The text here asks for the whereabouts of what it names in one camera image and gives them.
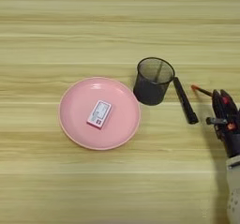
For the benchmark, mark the small pink white box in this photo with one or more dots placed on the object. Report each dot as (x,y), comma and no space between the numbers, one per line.
(99,114)

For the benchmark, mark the pink round plate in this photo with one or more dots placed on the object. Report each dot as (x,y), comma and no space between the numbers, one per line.
(122,127)

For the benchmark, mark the black mesh pen holder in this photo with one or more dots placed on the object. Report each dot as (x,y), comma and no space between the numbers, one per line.
(150,93)

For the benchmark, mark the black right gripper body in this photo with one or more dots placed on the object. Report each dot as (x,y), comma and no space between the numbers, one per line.
(232,140)

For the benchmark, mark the thin pen with red cap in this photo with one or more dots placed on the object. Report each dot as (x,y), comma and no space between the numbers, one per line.
(201,91)

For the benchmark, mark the fat black marker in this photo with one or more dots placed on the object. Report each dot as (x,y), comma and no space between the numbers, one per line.
(186,101)

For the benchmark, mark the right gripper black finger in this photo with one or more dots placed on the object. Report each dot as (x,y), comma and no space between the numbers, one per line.
(232,110)
(217,107)

